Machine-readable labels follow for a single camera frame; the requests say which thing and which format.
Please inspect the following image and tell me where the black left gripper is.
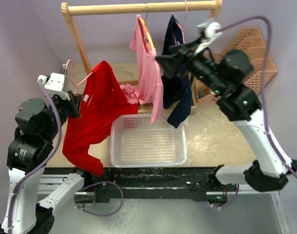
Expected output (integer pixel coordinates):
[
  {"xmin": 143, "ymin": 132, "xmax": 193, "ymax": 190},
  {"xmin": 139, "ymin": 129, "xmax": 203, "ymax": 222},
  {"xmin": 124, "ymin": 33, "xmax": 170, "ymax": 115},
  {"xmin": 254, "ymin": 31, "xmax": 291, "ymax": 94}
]
[{"xmin": 42, "ymin": 87, "xmax": 83, "ymax": 140}]

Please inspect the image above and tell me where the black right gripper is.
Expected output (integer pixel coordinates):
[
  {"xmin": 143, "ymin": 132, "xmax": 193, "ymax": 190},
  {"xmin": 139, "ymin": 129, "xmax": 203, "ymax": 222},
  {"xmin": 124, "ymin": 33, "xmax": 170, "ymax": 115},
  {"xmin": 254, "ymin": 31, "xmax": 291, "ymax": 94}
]
[{"xmin": 155, "ymin": 35, "xmax": 227, "ymax": 95}]

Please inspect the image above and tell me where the navy blue t shirt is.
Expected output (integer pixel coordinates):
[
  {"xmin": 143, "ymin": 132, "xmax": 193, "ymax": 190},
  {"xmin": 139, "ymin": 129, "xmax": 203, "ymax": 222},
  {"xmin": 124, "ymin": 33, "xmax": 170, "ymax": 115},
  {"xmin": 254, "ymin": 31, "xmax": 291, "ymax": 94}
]
[{"xmin": 161, "ymin": 16, "xmax": 192, "ymax": 128}]

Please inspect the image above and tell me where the wooden hanger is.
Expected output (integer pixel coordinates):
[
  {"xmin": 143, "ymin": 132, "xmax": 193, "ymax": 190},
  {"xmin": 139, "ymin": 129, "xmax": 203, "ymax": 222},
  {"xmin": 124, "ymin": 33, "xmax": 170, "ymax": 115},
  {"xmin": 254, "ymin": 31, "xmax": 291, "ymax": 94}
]
[{"xmin": 138, "ymin": 2, "xmax": 155, "ymax": 50}]

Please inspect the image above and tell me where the red t shirt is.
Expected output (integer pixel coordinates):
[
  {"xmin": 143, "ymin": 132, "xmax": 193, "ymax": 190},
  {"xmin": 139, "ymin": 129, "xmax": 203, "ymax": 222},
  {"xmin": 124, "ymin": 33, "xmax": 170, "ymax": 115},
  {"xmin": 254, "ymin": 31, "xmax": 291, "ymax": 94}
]
[{"xmin": 62, "ymin": 61, "xmax": 138, "ymax": 176}]

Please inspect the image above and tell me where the pink t shirt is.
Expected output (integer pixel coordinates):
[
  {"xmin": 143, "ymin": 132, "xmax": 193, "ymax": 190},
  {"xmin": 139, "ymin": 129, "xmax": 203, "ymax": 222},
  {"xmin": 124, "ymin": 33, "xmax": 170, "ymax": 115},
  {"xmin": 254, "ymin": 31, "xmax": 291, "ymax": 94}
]
[{"xmin": 120, "ymin": 15, "xmax": 163, "ymax": 124}]

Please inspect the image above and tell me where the pink wire hanger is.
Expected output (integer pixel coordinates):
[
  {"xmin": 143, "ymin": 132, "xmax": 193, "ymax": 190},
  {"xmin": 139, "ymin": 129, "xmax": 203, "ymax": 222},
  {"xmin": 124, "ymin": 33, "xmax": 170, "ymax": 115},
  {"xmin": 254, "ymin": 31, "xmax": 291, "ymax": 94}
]
[
  {"xmin": 64, "ymin": 59, "xmax": 95, "ymax": 94},
  {"xmin": 177, "ymin": 0, "xmax": 188, "ymax": 43}
]

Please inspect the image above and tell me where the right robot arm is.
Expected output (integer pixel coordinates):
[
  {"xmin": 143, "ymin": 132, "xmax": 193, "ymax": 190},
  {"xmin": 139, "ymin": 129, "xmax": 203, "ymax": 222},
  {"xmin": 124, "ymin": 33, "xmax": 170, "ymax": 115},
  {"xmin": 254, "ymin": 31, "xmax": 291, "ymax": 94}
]
[{"xmin": 155, "ymin": 39, "xmax": 297, "ymax": 192}]

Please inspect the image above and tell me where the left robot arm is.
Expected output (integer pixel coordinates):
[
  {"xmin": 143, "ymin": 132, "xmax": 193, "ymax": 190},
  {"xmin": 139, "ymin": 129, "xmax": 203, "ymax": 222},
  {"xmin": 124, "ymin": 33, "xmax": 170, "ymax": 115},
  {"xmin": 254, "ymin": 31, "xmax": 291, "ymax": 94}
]
[{"xmin": 0, "ymin": 98, "xmax": 93, "ymax": 234}]

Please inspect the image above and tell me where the grey blue bottle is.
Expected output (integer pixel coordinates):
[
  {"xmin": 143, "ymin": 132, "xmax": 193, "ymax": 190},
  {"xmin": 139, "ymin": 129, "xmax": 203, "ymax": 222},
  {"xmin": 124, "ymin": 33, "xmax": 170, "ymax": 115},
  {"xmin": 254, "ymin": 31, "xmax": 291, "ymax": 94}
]
[{"xmin": 198, "ymin": 90, "xmax": 204, "ymax": 98}]

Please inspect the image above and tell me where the wooden clothes rack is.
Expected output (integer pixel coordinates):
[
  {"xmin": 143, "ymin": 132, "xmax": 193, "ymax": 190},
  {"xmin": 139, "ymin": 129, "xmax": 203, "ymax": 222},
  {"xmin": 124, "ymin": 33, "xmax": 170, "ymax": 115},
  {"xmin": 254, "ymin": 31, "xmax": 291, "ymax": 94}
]
[{"xmin": 60, "ymin": 0, "xmax": 223, "ymax": 115}]

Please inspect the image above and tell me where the white plastic basket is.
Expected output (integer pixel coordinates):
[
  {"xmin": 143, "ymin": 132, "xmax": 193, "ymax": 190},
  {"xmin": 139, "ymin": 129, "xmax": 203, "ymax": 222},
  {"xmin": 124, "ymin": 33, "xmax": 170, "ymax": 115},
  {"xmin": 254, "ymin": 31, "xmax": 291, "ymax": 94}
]
[{"xmin": 110, "ymin": 114, "xmax": 187, "ymax": 168}]

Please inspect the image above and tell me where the pink plastic file organizer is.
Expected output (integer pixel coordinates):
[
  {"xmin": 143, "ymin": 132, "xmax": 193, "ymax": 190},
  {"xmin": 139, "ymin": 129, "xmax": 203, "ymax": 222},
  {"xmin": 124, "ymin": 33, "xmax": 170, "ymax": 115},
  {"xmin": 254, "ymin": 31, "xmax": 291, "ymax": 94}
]
[{"xmin": 193, "ymin": 26, "xmax": 277, "ymax": 104}]

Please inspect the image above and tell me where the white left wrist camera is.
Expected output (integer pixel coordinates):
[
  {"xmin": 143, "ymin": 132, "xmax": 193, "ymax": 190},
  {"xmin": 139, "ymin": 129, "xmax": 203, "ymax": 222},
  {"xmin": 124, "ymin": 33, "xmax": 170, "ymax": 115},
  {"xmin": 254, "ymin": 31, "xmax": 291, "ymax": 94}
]
[{"xmin": 38, "ymin": 73, "xmax": 70, "ymax": 100}]

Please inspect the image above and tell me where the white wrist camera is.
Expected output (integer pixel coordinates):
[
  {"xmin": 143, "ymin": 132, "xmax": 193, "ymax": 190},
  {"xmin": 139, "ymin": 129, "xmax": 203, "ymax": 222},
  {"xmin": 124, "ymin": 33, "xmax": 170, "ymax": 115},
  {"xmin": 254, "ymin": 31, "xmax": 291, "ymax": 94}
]
[
  {"xmin": 38, "ymin": 73, "xmax": 70, "ymax": 100},
  {"xmin": 194, "ymin": 18, "xmax": 222, "ymax": 55}
]

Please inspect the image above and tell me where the pink wire hanger under navy shirt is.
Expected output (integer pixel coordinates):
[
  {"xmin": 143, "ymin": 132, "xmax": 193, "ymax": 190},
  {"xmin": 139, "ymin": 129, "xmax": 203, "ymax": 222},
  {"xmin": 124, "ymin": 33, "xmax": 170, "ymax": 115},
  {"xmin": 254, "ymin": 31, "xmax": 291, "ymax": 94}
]
[{"xmin": 177, "ymin": 0, "xmax": 188, "ymax": 43}]

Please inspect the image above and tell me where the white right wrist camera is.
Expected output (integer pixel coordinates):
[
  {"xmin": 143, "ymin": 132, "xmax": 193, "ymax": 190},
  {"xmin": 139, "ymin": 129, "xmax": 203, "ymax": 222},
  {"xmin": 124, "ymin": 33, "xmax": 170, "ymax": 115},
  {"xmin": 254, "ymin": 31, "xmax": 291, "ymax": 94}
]
[{"xmin": 194, "ymin": 18, "xmax": 222, "ymax": 55}]

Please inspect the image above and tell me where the aluminium frame rail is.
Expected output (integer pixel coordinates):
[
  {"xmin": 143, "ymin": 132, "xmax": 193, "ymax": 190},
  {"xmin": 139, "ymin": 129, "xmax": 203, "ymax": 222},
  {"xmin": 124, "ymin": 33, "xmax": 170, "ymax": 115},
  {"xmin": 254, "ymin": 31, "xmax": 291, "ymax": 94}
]
[{"xmin": 37, "ymin": 176, "xmax": 73, "ymax": 193}]

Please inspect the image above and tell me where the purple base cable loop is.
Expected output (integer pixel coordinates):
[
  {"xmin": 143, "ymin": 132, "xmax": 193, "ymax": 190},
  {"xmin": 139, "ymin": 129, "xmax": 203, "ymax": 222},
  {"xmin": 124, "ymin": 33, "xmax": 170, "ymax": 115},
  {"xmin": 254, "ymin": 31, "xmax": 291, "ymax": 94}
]
[{"xmin": 74, "ymin": 180, "xmax": 124, "ymax": 217}]

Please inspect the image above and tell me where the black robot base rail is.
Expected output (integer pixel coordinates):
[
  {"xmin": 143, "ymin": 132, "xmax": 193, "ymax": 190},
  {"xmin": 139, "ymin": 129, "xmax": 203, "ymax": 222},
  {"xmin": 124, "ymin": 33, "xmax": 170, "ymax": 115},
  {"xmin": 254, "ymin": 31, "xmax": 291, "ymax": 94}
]
[{"xmin": 43, "ymin": 167, "xmax": 239, "ymax": 203}]

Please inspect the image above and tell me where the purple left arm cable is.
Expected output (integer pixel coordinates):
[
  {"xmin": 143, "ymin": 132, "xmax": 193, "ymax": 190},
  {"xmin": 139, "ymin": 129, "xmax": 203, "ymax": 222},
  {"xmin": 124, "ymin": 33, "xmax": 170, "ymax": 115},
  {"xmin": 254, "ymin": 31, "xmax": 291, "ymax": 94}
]
[{"xmin": 6, "ymin": 79, "xmax": 66, "ymax": 229}]

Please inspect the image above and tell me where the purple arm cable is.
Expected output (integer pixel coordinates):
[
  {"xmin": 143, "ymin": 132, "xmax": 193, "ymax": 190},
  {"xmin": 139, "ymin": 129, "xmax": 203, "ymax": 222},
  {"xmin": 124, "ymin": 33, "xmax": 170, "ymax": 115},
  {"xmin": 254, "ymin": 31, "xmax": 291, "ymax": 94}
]
[
  {"xmin": 6, "ymin": 79, "xmax": 66, "ymax": 229},
  {"xmin": 218, "ymin": 15, "xmax": 297, "ymax": 184}
]

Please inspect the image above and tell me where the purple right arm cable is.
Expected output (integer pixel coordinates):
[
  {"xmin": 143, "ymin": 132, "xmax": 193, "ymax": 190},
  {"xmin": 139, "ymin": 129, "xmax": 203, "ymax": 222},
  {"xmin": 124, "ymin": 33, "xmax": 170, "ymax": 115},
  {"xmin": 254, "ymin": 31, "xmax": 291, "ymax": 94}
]
[{"xmin": 218, "ymin": 15, "xmax": 297, "ymax": 184}]

